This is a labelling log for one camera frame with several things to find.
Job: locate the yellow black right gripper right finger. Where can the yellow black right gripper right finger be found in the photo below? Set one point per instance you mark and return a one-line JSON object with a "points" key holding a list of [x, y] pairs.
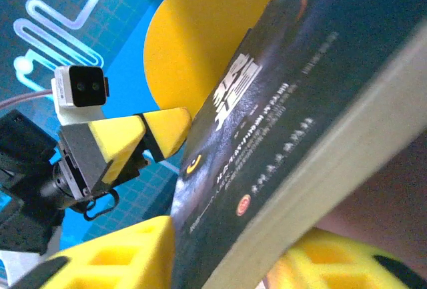
{"points": [[350, 252]]}

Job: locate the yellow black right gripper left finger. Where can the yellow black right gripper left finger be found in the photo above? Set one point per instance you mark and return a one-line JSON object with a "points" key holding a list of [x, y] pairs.
{"points": [[146, 235]]}

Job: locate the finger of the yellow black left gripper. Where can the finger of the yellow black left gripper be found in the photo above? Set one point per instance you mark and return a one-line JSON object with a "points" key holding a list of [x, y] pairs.
{"points": [[170, 129], [116, 139]]}

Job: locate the black wolf cover book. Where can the black wolf cover book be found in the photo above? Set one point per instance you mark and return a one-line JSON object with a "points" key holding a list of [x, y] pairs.
{"points": [[267, 119]]}

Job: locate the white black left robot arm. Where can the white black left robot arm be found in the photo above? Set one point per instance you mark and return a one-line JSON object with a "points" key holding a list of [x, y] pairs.
{"points": [[20, 142]]}

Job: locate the yellow pink blue bookshelf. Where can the yellow pink blue bookshelf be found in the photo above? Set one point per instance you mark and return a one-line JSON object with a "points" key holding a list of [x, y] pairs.
{"points": [[200, 35]]}

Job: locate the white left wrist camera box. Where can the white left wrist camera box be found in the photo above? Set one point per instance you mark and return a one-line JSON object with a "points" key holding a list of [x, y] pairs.
{"points": [[86, 85]]}

